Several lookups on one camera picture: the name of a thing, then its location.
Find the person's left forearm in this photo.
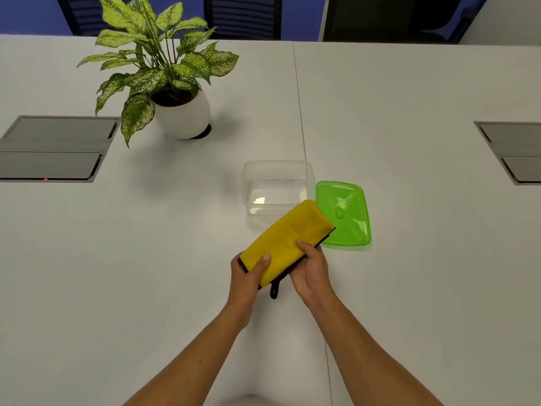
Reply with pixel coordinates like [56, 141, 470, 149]
[122, 304, 254, 406]

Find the person's left hand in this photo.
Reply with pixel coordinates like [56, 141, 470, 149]
[227, 251, 272, 330]

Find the person's right hand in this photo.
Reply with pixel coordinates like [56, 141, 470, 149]
[289, 239, 335, 309]

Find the green plastic lid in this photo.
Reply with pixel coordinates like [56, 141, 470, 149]
[315, 180, 372, 248]

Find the person's grey shirt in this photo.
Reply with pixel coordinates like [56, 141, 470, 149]
[219, 394, 271, 406]

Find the grey table cable hatch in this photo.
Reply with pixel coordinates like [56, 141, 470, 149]
[473, 120, 541, 186]
[0, 115, 122, 183]

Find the person's right forearm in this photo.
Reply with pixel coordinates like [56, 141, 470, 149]
[306, 289, 445, 406]

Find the clear plastic container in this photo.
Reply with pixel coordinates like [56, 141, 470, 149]
[241, 160, 317, 217]

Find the yellow and grey cloth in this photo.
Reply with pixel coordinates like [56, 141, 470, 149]
[238, 199, 336, 300]

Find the green variegated plant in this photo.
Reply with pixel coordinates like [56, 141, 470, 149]
[77, 0, 240, 148]

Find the white plant pot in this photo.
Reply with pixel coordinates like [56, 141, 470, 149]
[150, 89, 212, 140]

